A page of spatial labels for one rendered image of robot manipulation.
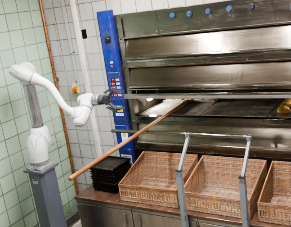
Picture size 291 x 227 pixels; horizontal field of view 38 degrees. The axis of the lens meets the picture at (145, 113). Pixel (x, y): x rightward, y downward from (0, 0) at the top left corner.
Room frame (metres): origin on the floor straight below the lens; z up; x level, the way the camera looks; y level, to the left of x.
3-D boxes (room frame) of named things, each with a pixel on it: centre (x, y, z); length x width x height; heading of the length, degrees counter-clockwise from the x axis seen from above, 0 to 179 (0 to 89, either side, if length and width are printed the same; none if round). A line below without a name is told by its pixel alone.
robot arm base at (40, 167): (3.23, 0.92, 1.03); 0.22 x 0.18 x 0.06; 148
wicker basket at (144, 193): (3.34, -0.04, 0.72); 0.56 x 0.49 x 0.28; 58
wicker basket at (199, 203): (3.02, -0.54, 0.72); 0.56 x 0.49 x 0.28; 57
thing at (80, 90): (4.03, 0.62, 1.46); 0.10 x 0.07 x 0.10; 57
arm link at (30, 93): (3.46, 0.92, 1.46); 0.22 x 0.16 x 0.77; 2
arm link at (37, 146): (3.26, 0.91, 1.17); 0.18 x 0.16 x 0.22; 2
